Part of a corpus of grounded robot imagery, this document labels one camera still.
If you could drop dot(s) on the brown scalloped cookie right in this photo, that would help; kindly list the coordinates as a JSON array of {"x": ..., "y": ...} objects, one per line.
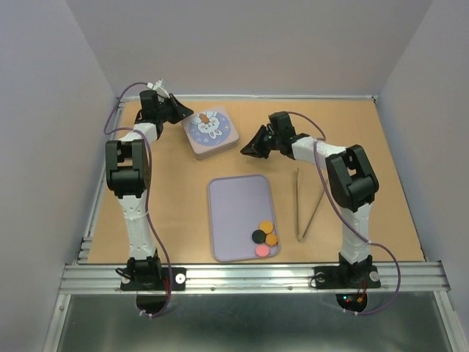
[{"x": 271, "y": 239}]

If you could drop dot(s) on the black sandwich cookie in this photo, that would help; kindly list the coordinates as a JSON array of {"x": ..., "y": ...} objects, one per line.
[{"x": 258, "y": 236}]

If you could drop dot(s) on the pink round cookie lower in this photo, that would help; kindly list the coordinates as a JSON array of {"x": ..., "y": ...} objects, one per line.
[{"x": 262, "y": 250}]

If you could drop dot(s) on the aluminium mounting rail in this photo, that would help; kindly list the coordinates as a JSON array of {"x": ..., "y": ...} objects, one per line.
[{"x": 87, "y": 279}]

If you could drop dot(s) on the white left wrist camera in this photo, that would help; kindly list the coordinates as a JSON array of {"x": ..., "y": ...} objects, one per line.
[{"x": 159, "y": 87}]

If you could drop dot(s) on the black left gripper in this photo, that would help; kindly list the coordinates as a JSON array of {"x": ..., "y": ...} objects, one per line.
[{"x": 180, "y": 111}]

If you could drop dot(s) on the metal tongs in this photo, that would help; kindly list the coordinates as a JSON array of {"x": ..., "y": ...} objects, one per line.
[{"x": 303, "y": 224}]

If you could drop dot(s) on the lavender plastic tray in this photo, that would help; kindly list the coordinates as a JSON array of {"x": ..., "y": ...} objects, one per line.
[{"x": 238, "y": 205}]

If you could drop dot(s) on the silver tin lid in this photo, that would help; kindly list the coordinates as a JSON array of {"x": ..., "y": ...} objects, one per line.
[{"x": 211, "y": 123}]

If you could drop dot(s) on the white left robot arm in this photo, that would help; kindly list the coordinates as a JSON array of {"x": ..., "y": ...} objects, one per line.
[{"x": 128, "y": 164}]

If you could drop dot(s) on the square cookie tin with cups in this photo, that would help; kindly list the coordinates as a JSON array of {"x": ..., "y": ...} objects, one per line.
[{"x": 206, "y": 147}]

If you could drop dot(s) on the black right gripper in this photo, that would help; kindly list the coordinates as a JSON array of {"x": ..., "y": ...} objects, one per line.
[{"x": 253, "y": 146}]

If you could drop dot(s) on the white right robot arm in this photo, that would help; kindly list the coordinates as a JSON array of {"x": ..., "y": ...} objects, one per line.
[{"x": 349, "y": 183}]

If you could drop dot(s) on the circuit board with leds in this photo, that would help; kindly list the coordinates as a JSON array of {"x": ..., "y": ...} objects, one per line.
[{"x": 352, "y": 302}]

